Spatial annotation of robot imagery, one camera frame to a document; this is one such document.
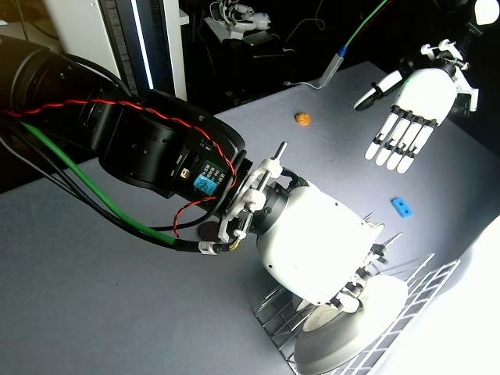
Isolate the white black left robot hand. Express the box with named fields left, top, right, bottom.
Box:
left=353, top=66, right=457, bottom=175

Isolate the silver wire dish rack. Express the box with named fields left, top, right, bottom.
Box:
left=249, top=212, right=462, bottom=375

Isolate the blue block with two holes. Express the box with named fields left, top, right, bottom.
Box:
left=390, top=197, right=413, bottom=218

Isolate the flat grey box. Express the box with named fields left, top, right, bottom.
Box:
left=242, top=30, right=277, bottom=47

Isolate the spare white robot hand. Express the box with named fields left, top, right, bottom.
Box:
left=210, top=0, right=273, bottom=40

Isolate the round dark brown cookie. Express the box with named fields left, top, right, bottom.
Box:
left=198, top=221, right=220, bottom=241

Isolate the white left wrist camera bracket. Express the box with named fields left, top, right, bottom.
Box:
left=420, top=38, right=480, bottom=118

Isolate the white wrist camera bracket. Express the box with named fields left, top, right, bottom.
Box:
left=218, top=142, right=292, bottom=245
left=420, top=38, right=480, bottom=118

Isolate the thin green cable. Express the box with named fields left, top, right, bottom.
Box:
left=343, top=0, right=394, bottom=52

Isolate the grey cable adapter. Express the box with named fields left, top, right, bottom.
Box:
left=322, top=52, right=347, bottom=89

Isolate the thin white cable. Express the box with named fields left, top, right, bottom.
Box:
left=283, top=80, right=327, bottom=93

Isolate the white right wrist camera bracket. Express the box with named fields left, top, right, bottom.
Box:
left=218, top=142, right=292, bottom=245

